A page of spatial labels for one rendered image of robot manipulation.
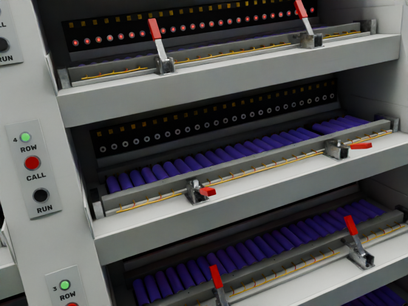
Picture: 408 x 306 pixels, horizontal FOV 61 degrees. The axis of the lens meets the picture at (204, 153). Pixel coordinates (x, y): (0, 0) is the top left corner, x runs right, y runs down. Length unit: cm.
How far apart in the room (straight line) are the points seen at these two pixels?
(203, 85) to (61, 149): 22
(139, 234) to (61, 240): 10
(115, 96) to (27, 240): 22
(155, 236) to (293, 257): 27
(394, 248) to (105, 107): 57
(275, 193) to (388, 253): 27
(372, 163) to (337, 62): 19
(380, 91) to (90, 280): 65
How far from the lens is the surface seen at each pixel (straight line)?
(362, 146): 60
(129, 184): 58
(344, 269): 69
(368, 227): 76
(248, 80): 57
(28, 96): 51
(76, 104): 50
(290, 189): 58
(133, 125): 65
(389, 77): 79
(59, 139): 49
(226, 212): 54
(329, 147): 65
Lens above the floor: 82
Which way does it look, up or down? 2 degrees down
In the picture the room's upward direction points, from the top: 14 degrees counter-clockwise
